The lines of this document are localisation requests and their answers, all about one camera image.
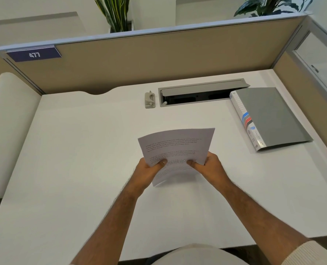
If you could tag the cream knit sweater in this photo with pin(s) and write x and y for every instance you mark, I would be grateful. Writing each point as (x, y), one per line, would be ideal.
(196, 258)

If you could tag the gray framed glass panel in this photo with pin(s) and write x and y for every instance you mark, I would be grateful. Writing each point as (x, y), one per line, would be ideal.
(320, 57)

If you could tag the gray hole punch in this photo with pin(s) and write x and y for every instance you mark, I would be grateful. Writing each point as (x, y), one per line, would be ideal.
(149, 102)

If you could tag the grey ring binder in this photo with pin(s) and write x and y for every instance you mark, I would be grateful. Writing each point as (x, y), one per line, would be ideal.
(276, 118)

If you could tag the person's right hand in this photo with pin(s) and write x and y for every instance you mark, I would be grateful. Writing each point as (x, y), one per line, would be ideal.
(213, 171)

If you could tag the white curved desk divider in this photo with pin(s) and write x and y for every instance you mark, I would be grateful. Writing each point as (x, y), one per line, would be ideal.
(11, 129)

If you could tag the blue number sign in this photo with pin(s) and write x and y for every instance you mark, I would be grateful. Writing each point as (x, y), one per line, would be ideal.
(33, 55)

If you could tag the white printed paper sheet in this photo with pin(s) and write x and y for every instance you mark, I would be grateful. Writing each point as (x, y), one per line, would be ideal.
(177, 140)

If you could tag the person's left hand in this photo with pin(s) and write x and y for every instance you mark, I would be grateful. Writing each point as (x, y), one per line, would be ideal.
(147, 175)

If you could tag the person's right forearm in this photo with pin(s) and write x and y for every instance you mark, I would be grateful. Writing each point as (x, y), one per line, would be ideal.
(262, 220)

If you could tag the dark green leafy plant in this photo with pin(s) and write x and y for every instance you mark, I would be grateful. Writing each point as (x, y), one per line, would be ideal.
(265, 5)

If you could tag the wide beige partition panel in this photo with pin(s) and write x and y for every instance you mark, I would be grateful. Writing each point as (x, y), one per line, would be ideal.
(166, 55)

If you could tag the person's left forearm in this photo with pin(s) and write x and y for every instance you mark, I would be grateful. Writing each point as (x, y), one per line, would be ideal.
(111, 226)

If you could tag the beige side partition panel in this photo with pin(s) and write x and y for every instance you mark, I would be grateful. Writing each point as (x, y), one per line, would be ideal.
(304, 102)

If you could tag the green snake plant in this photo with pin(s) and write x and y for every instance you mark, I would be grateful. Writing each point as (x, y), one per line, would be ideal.
(115, 13)

